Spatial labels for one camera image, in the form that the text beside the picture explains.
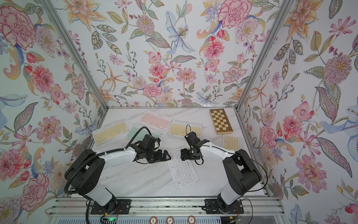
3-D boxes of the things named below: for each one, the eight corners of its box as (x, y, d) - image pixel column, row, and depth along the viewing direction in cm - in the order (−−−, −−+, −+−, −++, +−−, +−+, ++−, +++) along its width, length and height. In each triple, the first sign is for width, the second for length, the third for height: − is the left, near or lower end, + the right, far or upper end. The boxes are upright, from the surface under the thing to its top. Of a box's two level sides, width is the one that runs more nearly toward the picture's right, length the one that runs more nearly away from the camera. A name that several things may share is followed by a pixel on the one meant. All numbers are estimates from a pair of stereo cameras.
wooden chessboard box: (216, 135, 107) (217, 132, 104) (209, 111, 122) (209, 108, 119) (231, 133, 107) (233, 131, 104) (222, 111, 123) (223, 107, 120)
